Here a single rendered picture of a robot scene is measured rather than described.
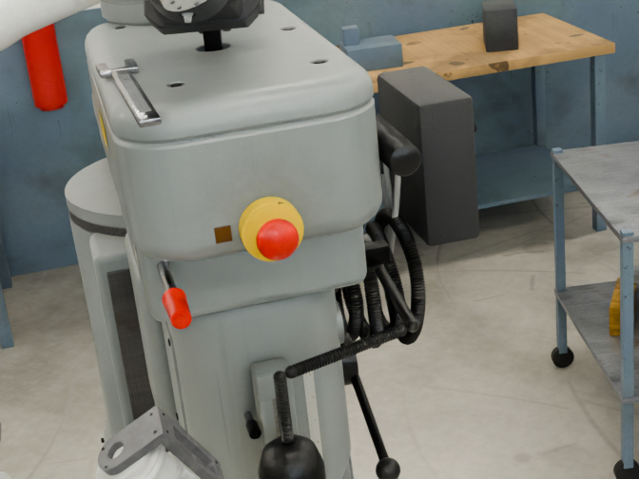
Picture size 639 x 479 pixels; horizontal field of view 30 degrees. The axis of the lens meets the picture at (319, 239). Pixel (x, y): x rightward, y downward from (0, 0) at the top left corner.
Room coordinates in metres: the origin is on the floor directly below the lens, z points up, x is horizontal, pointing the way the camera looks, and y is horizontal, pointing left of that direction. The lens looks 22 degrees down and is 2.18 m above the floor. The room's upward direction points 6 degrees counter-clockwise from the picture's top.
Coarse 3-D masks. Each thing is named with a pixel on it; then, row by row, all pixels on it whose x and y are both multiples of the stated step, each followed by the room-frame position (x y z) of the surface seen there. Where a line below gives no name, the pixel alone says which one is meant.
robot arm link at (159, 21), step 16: (144, 0) 1.24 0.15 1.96; (208, 0) 1.13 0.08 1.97; (224, 0) 1.16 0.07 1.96; (240, 0) 1.21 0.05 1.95; (256, 0) 1.22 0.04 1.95; (160, 16) 1.20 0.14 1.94; (176, 16) 1.15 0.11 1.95; (192, 16) 1.15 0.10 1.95; (208, 16) 1.16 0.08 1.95; (224, 16) 1.21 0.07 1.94; (240, 16) 1.22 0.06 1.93; (256, 16) 1.24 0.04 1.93; (176, 32) 1.24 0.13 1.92
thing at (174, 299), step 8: (160, 264) 1.13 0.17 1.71; (168, 264) 1.14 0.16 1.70; (160, 272) 1.12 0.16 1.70; (168, 272) 1.11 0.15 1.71; (168, 280) 1.08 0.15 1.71; (168, 288) 1.07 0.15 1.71; (176, 288) 1.05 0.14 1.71; (168, 296) 1.04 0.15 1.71; (176, 296) 1.03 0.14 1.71; (184, 296) 1.04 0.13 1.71; (168, 304) 1.03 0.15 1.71; (176, 304) 1.02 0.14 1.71; (184, 304) 1.02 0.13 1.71; (168, 312) 1.02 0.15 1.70; (176, 312) 1.00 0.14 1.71; (184, 312) 1.01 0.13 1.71; (176, 320) 1.00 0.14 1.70; (184, 320) 1.00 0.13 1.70
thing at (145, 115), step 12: (132, 60) 1.23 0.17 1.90; (108, 72) 1.19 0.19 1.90; (120, 72) 1.18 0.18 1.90; (132, 72) 1.20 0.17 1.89; (120, 84) 1.13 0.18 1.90; (132, 84) 1.13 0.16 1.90; (132, 96) 1.08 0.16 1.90; (144, 96) 1.08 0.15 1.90; (132, 108) 1.04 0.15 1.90; (144, 108) 1.03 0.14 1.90; (144, 120) 1.00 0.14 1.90; (156, 120) 1.00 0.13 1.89
